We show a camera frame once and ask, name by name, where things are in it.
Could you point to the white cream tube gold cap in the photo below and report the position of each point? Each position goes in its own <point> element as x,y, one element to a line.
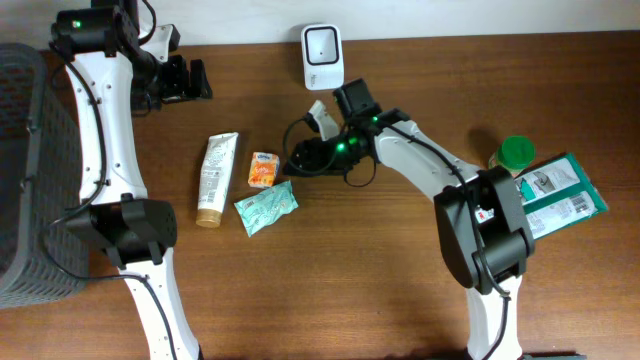
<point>215,176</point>

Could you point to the white barcode scanner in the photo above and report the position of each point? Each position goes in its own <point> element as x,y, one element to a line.
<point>322,57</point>

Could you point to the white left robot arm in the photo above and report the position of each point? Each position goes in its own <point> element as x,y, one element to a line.
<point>120,71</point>

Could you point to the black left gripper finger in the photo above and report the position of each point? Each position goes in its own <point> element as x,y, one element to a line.
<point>200,90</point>
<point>198,73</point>

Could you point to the mint green tissue pack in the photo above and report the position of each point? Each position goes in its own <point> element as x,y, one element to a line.
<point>266,207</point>

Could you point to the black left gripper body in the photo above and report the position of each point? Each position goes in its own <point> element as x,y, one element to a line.
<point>175,81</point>

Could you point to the green wipes pack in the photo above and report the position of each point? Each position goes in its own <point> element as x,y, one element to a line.
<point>558,194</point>

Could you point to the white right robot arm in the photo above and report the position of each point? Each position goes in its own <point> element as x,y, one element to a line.
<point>484,236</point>

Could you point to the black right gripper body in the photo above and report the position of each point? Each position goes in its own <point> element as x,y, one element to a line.
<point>304,156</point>

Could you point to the green lid jar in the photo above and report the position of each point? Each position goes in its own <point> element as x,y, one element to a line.
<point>515,154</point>

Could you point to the grey plastic mesh basket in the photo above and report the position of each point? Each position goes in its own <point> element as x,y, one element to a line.
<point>40,179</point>

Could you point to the orange Kleenex tissue pack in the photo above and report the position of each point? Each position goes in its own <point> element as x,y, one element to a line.
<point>263,170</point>

